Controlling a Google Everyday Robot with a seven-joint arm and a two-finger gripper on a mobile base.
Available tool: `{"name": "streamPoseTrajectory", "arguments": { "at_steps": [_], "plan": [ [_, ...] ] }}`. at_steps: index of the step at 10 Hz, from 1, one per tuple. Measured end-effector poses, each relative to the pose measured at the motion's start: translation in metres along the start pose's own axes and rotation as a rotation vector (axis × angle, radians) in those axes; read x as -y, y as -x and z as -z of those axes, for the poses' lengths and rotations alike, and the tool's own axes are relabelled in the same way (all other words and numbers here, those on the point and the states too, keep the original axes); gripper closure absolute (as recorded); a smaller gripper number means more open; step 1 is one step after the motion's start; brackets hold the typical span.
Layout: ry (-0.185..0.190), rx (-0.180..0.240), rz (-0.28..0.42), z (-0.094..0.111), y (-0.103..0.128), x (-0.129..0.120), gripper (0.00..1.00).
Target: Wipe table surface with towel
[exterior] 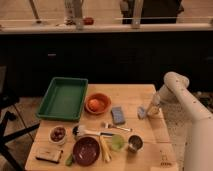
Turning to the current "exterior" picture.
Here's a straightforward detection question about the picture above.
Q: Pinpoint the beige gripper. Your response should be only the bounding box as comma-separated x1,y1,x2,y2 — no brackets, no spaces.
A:
146,85,174,116

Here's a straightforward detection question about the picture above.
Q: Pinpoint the small grey towel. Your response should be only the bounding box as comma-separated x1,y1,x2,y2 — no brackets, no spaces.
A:
137,106,147,119

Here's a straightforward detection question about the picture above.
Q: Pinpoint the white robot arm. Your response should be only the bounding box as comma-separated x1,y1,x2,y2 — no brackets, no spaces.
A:
146,72,213,171

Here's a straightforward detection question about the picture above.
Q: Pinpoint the blue grey sponge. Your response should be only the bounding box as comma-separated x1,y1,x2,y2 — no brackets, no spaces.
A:
111,107,125,125

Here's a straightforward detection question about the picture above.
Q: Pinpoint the metal cup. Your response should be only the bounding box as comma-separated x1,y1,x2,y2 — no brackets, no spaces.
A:
128,135,143,153

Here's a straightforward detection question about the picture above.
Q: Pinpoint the orange bowl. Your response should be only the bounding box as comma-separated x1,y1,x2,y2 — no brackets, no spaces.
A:
85,93,111,115

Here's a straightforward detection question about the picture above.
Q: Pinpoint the silver fork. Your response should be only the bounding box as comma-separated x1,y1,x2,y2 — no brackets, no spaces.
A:
101,122,132,132

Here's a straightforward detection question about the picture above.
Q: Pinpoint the green lid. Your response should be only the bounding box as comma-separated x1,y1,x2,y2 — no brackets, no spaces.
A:
111,135,125,151

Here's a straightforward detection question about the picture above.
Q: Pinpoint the orange fruit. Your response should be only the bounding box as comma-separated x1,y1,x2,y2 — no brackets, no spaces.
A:
88,99,101,111

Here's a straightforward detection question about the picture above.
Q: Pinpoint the yellow corn cob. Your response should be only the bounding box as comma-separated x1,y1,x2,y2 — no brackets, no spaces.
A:
99,136,111,162

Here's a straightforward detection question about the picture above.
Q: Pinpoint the dark red bowl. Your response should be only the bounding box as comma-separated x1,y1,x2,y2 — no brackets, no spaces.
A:
72,137,100,166

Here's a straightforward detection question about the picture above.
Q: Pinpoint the green plastic tray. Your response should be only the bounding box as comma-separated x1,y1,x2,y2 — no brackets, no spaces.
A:
37,77,88,122

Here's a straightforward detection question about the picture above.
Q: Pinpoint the red object on counter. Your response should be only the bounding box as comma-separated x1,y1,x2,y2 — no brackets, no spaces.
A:
83,17,94,25

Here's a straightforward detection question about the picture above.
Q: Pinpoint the white bowl with dark food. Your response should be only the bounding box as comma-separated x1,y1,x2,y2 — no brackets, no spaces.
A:
49,126,66,145

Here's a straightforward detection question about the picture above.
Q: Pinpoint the green vegetable piece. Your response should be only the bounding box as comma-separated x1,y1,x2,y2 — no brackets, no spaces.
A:
65,154,74,166

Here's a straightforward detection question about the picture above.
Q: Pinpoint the wooden block box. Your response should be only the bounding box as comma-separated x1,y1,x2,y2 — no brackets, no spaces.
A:
35,147,63,163

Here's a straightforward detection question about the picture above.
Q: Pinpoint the white brush with black handle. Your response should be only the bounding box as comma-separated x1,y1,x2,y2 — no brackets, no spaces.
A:
77,125,113,137

